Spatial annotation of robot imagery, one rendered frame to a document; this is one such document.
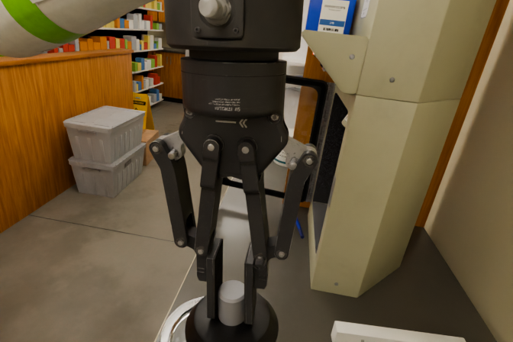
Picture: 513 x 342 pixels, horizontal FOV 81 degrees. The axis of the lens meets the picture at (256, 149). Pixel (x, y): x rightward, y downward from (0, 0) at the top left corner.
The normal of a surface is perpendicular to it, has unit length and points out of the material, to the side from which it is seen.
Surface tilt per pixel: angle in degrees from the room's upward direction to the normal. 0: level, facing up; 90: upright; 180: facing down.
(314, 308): 0
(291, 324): 0
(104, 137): 95
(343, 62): 90
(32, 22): 126
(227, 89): 89
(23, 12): 114
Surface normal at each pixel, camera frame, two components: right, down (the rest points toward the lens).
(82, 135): -0.14, 0.43
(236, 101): 0.15, 0.34
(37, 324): 0.11, -0.93
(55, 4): -0.07, 0.77
